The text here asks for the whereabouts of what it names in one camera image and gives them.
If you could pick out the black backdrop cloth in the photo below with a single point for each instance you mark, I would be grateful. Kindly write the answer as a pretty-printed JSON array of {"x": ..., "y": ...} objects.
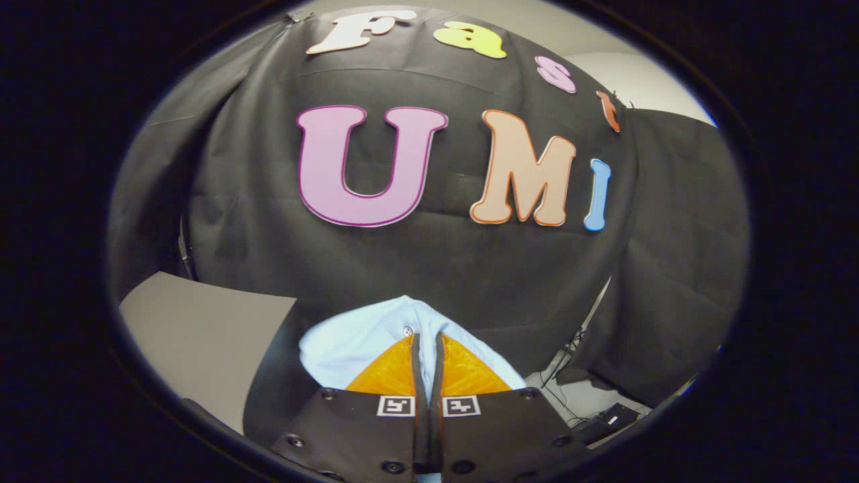
[{"x": 429, "y": 268}]

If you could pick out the light blue shirt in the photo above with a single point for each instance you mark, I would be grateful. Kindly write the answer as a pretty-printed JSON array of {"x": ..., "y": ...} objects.
[{"x": 356, "y": 342}]

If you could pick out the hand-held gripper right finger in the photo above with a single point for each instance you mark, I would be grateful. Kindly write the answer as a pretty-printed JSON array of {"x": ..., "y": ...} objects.
[{"x": 503, "y": 436}]

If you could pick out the beige cabinet with dark top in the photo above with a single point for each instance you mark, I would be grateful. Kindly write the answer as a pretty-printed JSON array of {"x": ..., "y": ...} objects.
[{"x": 201, "y": 335}]

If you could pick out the black box on floor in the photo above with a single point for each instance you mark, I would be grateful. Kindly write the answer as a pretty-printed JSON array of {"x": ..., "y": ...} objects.
[{"x": 607, "y": 421}]

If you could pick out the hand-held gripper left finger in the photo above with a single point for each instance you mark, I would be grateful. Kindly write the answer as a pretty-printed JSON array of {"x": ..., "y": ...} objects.
[{"x": 362, "y": 436}]

